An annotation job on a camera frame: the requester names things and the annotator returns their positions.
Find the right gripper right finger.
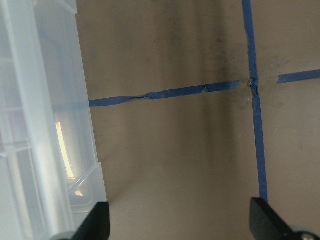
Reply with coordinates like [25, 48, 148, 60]
[249, 197, 320, 240]

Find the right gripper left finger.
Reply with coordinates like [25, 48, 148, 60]
[48, 201, 111, 240]

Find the clear plastic storage box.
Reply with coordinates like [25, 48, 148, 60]
[0, 0, 107, 240]

